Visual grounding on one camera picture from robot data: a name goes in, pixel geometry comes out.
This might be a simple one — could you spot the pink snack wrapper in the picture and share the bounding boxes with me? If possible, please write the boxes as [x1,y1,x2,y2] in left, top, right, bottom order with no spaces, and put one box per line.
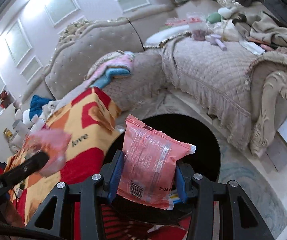
[117,115,196,210]

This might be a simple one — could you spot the red plastic bag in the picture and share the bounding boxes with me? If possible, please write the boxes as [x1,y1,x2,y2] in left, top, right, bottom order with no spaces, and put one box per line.
[23,129,71,177]

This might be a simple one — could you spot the black rimmed trash bin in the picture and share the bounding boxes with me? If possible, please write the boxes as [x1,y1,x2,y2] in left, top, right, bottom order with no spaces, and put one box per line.
[103,113,222,221]

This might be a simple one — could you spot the beige thermos bottle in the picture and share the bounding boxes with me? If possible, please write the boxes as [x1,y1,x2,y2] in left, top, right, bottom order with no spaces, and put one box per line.
[12,120,31,139]

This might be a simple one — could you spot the orange red love blanket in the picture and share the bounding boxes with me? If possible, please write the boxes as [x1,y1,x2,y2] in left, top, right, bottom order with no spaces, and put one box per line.
[3,87,192,240]

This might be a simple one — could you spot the blue quilted jacket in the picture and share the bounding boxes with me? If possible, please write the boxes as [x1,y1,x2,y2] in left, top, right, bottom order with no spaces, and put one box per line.
[29,95,54,121]

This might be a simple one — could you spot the folded pink blue blankets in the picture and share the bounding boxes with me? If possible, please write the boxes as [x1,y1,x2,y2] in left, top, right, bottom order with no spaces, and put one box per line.
[84,50,135,89]

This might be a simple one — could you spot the beige tufted sofa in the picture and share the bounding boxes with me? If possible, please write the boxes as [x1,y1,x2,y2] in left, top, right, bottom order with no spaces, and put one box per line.
[20,1,287,156]

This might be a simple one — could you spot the white ruffled pillow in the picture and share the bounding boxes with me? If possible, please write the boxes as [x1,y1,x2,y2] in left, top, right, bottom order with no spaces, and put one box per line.
[143,24,190,46]

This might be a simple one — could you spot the beige coat on sofa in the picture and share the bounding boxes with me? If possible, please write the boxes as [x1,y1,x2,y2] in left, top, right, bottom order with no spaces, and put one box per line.
[232,11,287,48]

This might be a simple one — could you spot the green white plush toy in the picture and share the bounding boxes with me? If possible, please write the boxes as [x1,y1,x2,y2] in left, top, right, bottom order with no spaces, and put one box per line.
[206,8,234,24]

